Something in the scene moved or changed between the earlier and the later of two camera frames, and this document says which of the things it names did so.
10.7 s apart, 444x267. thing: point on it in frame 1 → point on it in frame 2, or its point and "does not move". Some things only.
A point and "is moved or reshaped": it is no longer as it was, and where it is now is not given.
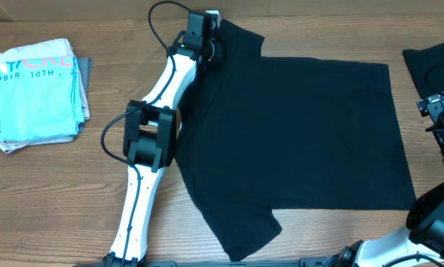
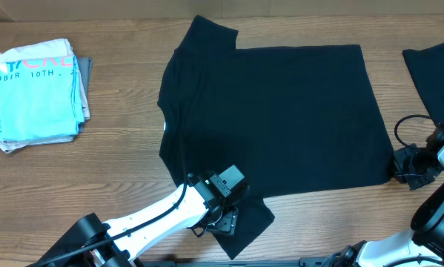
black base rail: [301, 262] does not move
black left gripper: [216, 53] → [227, 222]
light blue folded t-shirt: [37, 97] does not move
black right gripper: [433, 105] → [399, 156]
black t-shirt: [260, 133] is moved or reshaped
